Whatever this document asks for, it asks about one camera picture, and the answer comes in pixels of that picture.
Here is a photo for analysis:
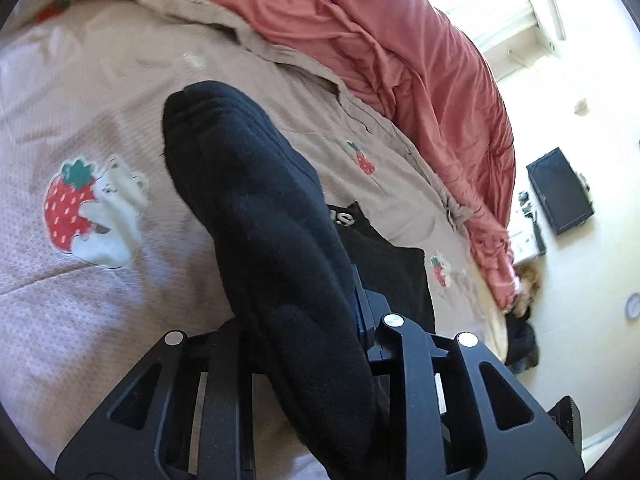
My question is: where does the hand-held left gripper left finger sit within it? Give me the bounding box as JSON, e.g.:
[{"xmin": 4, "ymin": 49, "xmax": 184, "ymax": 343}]
[{"xmin": 54, "ymin": 319, "xmax": 256, "ymax": 480}]

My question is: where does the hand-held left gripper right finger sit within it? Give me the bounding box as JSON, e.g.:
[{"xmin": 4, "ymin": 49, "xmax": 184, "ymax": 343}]
[{"xmin": 350, "ymin": 265, "xmax": 586, "ymax": 480}]

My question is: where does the black t-shirt with orange patches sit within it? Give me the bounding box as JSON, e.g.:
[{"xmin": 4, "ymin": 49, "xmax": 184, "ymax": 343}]
[{"xmin": 325, "ymin": 201, "xmax": 437, "ymax": 333}]

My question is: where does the black sock pair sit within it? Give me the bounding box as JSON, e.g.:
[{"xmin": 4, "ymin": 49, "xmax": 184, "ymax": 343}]
[{"xmin": 161, "ymin": 80, "xmax": 381, "ymax": 480}]

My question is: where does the dark clothes heap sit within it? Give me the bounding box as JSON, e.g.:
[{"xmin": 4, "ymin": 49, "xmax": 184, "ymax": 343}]
[{"xmin": 502, "ymin": 307, "xmax": 541, "ymax": 373}]

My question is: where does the brown fluffy item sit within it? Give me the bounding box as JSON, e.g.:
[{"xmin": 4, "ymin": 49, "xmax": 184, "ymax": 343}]
[{"xmin": 515, "ymin": 264, "xmax": 545, "ymax": 311}]

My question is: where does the white cluttered desk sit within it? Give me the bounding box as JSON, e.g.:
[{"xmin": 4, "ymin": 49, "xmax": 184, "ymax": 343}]
[{"xmin": 507, "ymin": 190, "xmax": 548, "ymax": 263}]

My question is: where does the black flat monitor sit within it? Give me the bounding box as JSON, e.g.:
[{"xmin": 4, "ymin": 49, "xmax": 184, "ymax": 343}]
[{"xmin": 526, "ymin": 147, "xmax": 596, "ymax": 237}]

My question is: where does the coral red duvet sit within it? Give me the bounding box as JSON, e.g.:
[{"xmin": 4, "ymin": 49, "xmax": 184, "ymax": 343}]
[{"xmin": 115, "ymin": 0, "xmax": 523, "ymax": 311}]

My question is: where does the beige strawberry printed blanket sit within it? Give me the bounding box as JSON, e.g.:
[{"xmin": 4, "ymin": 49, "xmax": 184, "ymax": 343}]
[{"xmin": 0, "ymin": 0, "xmax": 506, "ymax": 480}]

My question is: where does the white window sill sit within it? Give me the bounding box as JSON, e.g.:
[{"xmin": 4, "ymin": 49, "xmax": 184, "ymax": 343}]
[{"xmin": 440, "ymin": 0, "xmax": 571, "ymax": 61}]

